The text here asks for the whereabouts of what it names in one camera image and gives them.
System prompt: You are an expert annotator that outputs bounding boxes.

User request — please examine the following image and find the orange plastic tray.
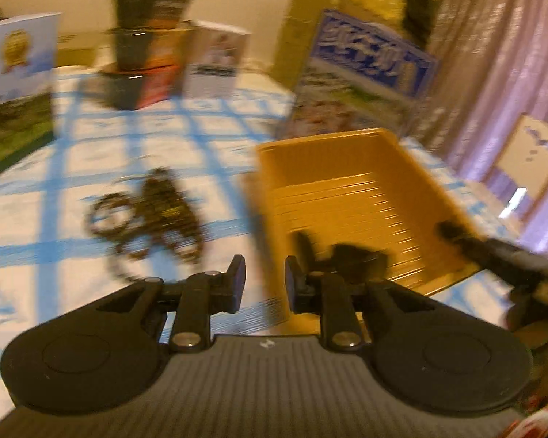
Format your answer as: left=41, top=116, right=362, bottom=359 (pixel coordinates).
left=250, top=127, right=483, bottom=298

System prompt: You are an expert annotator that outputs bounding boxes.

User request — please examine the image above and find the dark wooden bead necklace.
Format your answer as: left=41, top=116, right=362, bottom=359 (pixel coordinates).
left=84, top=165, right=209, bottom=284

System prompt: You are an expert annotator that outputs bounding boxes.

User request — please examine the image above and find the wooden chair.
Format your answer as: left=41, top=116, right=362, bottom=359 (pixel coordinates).
left=485, top=114, right=548, bottom=219

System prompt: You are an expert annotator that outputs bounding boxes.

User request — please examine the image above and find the blue checked tablecloth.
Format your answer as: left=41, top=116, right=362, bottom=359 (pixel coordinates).
left=0, top=65, right=522, bottom=420

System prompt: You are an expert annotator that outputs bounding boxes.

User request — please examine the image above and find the blue tall milk carton box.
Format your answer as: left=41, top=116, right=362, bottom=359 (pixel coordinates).
left=277, top=10, right=437, bottom=138

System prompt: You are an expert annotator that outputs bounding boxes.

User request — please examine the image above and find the pink patterned curtain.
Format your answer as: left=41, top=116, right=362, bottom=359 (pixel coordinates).
left=415, top=0, right=548, bottom=261

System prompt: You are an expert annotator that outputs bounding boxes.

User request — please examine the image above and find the bottom red noodle bowl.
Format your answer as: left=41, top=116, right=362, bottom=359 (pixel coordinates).
left=80, top=64, right=182, bottom=111

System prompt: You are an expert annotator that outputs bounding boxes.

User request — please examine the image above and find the yellow plastic bag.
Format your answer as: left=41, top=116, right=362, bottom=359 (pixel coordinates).
left=332, top=0, right=406, bottom=30

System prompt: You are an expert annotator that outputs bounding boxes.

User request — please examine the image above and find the small white product box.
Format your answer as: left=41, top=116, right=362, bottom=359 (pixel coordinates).
left=181, top=20, right=250, bottom=99

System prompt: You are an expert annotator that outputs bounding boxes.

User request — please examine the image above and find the middle orange noodle bowl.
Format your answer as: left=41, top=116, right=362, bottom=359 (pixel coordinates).
left=107, top=25, right=194, bottom=72

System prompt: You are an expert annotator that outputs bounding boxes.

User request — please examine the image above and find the brown cardboard box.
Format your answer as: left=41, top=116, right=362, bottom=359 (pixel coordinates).
left=269, top=0, right=334, bottom=92

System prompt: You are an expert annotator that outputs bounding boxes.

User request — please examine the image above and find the flat cardboard box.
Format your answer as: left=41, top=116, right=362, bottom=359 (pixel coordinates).
left=55, top=32, right=110, bottom=67

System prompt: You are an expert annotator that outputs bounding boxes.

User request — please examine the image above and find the top black noodle bowl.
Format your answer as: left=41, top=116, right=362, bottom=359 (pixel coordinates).
left=113, top=0, right=194, bottom=30

